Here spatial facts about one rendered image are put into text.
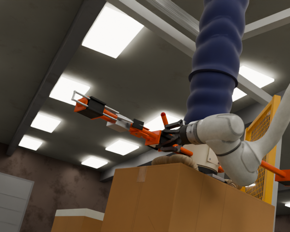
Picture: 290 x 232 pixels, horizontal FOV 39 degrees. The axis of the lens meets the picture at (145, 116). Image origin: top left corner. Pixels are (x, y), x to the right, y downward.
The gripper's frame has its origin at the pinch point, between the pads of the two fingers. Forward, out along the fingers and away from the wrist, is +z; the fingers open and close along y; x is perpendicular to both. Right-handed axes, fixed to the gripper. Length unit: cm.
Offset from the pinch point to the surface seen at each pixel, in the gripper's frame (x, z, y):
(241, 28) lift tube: 29, -11, -68
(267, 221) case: 50, -21, 21
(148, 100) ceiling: 353, 499, -279
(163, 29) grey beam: 119, 176, -192
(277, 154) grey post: 345, 177, -128
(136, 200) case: -4.8, -0.8, 26.5
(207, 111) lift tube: 18.9, -7.0, -19.5
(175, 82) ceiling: 321, 387, -279
